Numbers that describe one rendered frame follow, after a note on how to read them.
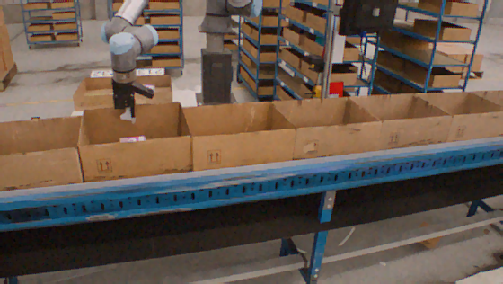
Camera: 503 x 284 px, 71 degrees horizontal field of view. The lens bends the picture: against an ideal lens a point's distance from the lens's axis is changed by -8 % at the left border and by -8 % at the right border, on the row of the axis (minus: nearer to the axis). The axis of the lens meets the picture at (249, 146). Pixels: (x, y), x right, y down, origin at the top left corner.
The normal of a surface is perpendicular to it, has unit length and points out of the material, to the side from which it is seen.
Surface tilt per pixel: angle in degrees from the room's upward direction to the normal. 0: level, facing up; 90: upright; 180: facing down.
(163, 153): 95
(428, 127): 91
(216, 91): 90
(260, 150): 91
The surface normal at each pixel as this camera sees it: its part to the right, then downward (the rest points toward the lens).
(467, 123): 0.26, 0.46
